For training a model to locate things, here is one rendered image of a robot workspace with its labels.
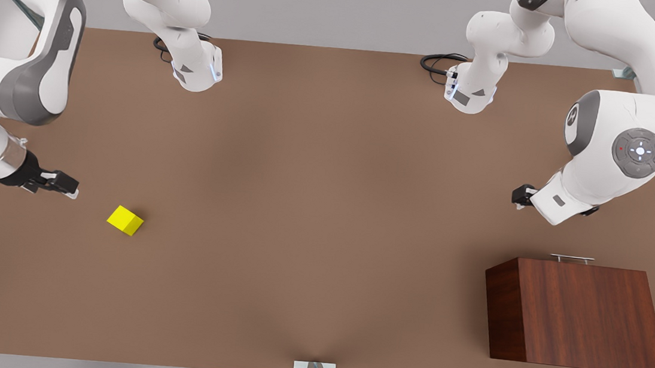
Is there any black cable loop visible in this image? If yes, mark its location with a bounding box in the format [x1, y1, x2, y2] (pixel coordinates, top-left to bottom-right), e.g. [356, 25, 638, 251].
[151, 28, 214, 69]
[418, 49, 471, 90]

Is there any dark wooden drawer cabinet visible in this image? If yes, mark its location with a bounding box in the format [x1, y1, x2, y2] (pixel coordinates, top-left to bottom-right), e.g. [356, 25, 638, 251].
[477, 254, 655, 368]

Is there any silver drawer handle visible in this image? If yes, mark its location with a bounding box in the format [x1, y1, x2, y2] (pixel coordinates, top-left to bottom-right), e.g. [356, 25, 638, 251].
[549, 253, 596, 267]

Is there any yellow square block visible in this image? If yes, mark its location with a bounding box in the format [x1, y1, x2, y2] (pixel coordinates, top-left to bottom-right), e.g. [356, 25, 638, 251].
[105, 204, 146, 238]

